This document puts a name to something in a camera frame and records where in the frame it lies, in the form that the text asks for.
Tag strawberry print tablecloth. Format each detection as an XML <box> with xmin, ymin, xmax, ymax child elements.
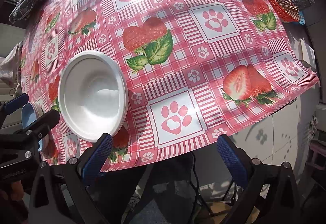
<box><xmin>18</xmin><ymin>0</ymin><xmax>320</xmax><ymax>166</ymax></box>

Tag black cable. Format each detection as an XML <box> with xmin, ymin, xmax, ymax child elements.
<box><xmin>190</xmin><ymin>153</ymin><xmax>235</xmax><ymax>214</ymax></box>

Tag white round bowl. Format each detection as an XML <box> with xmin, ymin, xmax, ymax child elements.
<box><xmin>58</xmin><ymin>51</ymin><xmax>128</xmax><ymax>143</ymax></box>

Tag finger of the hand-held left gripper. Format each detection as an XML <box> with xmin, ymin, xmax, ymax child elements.
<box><xmin>0</xmin><ymin>93</ymin><xmax>30</xmax><ymax>129</ymax></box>
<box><xmin>14</xmin><ymin>109</ymin><xmax>61</xmax><ymax>143</ymax></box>

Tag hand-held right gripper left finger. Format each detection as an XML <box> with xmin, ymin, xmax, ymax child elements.
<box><xmin>28</xmin><ymin>133</ymin><xmax>113</xmax><ymax>224</ymax></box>

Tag white cardboard box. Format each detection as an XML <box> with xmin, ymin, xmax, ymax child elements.
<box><xmin>296</xmin><ymin>38</ymin><xmax>317</xmax><ymax>68</ymax></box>

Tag grey metal grater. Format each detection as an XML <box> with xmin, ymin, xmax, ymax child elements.
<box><xmin>290</xmin><ymin>0</ymin><xmax>315</xmax><ymax>11</ymax></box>

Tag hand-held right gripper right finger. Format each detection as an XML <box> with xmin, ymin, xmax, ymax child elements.
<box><xmin>216</xmin><ymin>134</ymin><xmax>302</xmax><ymax>224</ymax></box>

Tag red basket with skewers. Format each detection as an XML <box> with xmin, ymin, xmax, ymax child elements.
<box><xmin>263</xmin><ymin>0</ymin><xmax>303</xmax><ymax>23</ymax></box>

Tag blue plastic bowl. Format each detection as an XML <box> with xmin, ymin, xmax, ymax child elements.
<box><xmin>21</xmin><ymin>102</ymin><xmax>50</xmax><ymax>152</ymax></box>

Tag beige cloth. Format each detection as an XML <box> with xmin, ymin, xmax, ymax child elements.
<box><xmin>0</xmin><ymin>42</ymin><xmax>24</xmax><ymax>88</ymax></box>

